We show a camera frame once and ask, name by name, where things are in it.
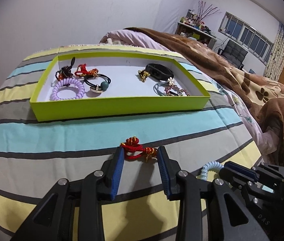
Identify light blue spiral hair tie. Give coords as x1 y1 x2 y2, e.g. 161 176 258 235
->
197 160 224 181

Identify red cord knot bracelet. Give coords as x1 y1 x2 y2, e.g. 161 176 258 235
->
119 135 158 162

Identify black hair tie teal bead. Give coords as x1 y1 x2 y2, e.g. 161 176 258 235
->
84 74 111 95

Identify black smart wristband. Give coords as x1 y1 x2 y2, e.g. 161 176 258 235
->
145 63 174 81

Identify gold bell hair tie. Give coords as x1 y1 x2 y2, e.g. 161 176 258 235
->
137 69 151 83

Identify purple spiral hair tie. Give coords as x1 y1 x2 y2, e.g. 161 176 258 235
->
51 78 85 101

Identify red bead cord bracelet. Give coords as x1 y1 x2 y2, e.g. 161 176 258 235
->
74 63 100 79

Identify brown paw print blanket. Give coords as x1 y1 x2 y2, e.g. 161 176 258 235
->
131 27 284 166

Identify striped bed sheet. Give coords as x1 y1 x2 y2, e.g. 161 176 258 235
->
0 46 261 240

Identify lime green box tray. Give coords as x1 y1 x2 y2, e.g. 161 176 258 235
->
30 51 210 121

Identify black padded chair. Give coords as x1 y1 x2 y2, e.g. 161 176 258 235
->
218 39 248 70

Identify floral curtain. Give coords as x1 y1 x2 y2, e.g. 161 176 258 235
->
264 22 284 81

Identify cluttered shelf unit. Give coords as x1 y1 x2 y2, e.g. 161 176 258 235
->
175 22 216 50

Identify dried branch bouquet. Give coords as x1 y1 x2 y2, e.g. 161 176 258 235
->
197 0 220 23

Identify window with frame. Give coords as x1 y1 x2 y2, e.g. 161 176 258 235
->
218 12 273 65

